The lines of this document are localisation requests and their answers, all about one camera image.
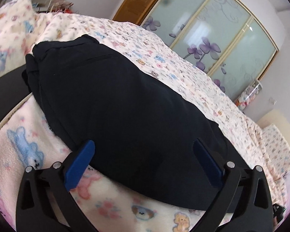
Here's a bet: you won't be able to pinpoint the black pants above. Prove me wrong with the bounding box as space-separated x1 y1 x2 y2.
26 35 247 210

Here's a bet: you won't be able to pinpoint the floral pillow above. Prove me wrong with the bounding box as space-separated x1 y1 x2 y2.
262 124 290 181

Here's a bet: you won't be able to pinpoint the small floral bed sheet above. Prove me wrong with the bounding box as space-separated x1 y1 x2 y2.
41 13 286 204

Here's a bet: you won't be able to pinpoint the cartoon bear print blanket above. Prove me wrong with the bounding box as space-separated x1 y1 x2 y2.
0 0 233 232

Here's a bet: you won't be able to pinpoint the cream bed headboard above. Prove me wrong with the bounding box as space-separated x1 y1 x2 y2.
257 109 290 145

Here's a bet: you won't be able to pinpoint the plush toys in clear bag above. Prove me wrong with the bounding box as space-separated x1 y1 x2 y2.
235 80 262 111

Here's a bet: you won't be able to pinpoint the black smartphone beige case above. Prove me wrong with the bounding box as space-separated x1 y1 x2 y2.
0 65 32 129

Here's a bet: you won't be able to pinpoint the glass sliding door wardrobe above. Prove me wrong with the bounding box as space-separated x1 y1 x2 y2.
114 0 278 100

